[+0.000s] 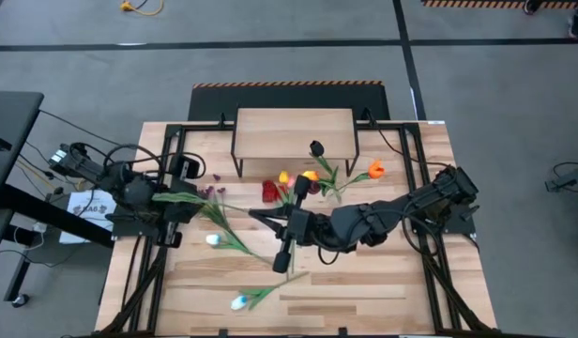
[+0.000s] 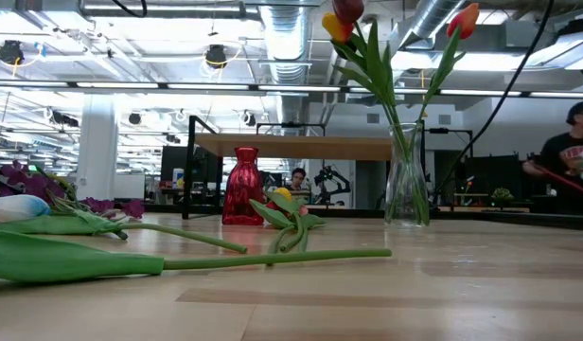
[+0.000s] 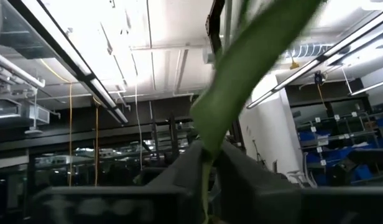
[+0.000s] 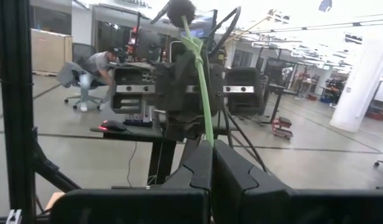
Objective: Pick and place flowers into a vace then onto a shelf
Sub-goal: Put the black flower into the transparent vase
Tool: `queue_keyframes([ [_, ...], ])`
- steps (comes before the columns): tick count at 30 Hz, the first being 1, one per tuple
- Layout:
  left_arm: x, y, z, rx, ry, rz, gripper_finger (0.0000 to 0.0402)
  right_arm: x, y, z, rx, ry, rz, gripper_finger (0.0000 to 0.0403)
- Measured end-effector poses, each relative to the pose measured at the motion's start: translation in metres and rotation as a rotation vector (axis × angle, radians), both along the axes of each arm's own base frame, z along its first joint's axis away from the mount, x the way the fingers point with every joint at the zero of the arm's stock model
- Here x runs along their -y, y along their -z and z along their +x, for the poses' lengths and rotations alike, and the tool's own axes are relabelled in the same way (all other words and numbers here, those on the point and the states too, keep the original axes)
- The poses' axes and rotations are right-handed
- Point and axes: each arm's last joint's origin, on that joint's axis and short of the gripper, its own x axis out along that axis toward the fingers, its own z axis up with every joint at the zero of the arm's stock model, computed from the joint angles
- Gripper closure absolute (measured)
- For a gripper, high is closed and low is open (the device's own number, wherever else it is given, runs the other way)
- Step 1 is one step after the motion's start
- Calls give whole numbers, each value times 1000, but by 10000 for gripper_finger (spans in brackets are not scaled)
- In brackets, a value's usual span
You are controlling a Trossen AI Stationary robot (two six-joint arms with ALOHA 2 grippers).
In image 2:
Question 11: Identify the yellow and orange tulip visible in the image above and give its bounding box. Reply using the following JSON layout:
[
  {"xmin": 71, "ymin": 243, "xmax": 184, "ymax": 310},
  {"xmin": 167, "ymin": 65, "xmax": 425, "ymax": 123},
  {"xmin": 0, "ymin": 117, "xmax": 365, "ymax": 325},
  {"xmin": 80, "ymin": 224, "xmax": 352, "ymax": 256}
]
[{"xmin": 321, "ymin": 12, "xmax": 423, "ymax": 224}]

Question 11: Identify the dark red tulip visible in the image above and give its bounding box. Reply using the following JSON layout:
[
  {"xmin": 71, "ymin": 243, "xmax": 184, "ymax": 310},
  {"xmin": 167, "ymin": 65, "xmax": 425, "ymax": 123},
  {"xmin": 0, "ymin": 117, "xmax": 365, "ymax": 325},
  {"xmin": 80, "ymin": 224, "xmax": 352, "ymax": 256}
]
[{"xmin": 332, "ymin": 0, "xmax": 423, "ymax": 224}]

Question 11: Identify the purple flower bunch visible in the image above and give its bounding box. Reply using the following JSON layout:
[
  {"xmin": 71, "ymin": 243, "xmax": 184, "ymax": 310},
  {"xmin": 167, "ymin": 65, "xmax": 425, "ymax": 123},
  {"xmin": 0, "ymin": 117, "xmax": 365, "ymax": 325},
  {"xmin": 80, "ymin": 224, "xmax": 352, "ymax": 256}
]
[{"xmin": 0, "ymin": 159, "xmax": 147, "ymax": 242}]

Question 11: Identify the white and blue tulip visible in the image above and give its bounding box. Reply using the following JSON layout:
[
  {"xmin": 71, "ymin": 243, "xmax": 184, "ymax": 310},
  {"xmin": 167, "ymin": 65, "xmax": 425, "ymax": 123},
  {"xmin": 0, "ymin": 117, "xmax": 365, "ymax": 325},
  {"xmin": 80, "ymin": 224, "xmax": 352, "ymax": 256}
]
[{"xmin": 0, "ymin": 193, "xmax": 249, "ymax": 255}]

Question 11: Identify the wooden shelf with black legs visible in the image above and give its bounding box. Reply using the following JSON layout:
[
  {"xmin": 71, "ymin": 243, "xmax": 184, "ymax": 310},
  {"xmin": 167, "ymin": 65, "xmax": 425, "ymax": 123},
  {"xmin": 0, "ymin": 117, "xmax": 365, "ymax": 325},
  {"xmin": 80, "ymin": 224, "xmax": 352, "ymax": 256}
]
[{"xmin": 181, "ymin": 115, "xmax": 428, "ymax": 222}]

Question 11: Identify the person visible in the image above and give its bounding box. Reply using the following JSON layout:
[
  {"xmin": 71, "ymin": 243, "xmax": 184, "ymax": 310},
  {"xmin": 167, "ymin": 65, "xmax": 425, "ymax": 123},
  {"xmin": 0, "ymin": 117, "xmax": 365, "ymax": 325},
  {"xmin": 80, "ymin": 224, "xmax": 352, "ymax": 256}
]
[
  {"xmin": 521, "ymin": 99, "xmax": 583, "ymax": 214},
  {"xmin": 284, "ymin": 166, "xmax": 311, "ymax": 206}
]

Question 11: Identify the red glass vase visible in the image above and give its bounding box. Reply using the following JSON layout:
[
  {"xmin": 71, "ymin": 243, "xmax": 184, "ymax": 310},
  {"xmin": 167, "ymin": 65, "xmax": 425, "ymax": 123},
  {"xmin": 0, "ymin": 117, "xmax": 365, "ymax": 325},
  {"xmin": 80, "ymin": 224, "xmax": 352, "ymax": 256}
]
[{"xmin": 221, "ymin": 145, "xmax": 266, "ymax": 226}]

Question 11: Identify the clear glass vase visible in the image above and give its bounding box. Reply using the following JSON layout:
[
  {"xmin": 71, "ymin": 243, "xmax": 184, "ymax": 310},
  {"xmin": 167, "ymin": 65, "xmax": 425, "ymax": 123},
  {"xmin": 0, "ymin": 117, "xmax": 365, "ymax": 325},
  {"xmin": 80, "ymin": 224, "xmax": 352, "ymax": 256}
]
[{"xmin": 383, "ymin": 121, "xmax": 432, "ymax": 228}]

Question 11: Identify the black monitor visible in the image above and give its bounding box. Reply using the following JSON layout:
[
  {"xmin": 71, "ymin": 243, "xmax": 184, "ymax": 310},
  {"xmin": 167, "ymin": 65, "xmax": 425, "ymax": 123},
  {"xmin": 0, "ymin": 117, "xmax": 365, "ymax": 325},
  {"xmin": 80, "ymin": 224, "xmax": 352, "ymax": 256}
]
[{"xmin": 159, "ymin": 145, "xmax": 224, "ymax": 184}]

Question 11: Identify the black ceiling device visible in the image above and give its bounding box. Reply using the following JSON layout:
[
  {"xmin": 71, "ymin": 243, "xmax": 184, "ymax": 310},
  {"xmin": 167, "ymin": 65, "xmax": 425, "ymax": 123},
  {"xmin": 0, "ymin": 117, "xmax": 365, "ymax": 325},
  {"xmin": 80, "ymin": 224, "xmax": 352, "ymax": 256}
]
[
  {"xmin": 204, "ymin": 44, "xmax": 228, "ymax": 70},
  {"xmin": 0, "ymin": 39, "xmax": 26, "ymax": 66}
]

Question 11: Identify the ceiling light strip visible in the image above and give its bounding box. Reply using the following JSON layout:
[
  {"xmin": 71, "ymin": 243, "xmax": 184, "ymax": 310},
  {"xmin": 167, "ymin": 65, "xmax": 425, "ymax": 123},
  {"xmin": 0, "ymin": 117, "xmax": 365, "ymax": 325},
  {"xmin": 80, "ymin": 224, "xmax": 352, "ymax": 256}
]
[{"xmin": 0, "ymin": 80, "xmax": 269, "ymax": 92}]

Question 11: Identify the white pillar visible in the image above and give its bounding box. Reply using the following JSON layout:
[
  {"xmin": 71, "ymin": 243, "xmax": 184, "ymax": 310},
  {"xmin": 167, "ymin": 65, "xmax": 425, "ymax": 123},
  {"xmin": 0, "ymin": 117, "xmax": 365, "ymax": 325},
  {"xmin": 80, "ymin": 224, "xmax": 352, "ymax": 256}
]
[{"xmin": 76, "ymin": 94, "xmax": 119, "ymax": 201}]

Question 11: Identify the small green plant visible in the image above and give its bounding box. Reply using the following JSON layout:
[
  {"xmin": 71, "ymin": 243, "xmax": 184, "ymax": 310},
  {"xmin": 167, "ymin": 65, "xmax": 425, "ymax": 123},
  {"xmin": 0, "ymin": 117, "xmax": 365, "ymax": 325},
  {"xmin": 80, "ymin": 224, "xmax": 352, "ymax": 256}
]
[{"xmin": 489, "ymin": 187, "xmax": 515, "ymax": 204}]

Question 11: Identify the red pole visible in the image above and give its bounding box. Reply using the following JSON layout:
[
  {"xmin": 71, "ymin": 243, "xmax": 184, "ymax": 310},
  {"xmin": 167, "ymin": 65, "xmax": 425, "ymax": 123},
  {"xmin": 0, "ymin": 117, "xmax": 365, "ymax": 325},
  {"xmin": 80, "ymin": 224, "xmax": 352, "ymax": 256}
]
[{"xmin": 532, "ymin": 163, "xmax": 583, "ymax": 199}]

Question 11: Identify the silver ventilation duct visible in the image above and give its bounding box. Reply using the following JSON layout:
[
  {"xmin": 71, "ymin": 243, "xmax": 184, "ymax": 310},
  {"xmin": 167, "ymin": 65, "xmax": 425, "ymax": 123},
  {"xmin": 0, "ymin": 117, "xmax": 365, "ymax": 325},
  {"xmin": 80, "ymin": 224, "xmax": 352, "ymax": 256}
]
[{"xmin": 258, "ymin": 0, "xmax": 324, "ymax": 125}]

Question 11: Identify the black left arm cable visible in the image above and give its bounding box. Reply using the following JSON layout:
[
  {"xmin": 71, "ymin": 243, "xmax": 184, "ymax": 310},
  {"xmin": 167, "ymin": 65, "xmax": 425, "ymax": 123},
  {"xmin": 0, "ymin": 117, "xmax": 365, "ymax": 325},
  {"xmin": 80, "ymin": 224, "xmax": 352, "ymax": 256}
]
[{"xmin": 112, "ymin": 0, "xmax": 149, "ymax": 19}]

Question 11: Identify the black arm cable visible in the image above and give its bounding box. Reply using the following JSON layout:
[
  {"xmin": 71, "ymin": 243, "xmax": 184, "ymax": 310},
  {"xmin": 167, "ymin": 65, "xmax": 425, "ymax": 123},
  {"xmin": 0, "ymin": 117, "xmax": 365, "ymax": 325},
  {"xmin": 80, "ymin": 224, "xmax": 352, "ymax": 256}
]
[
  {"xmin": 112, "ymin": 0, "xmax": 149, "ymax": 19},
  {"xmin": 433, "ymin": 0, "xmax": 557, "ymax": 205}
]

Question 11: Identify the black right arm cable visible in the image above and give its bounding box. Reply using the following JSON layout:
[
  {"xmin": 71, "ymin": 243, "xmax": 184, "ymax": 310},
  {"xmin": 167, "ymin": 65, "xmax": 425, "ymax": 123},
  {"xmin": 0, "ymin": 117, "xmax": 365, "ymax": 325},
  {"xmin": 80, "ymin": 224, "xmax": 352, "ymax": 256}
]
[{"xmin": 433, "ymin": 0, "xmax": 557, "ymax": 205}]

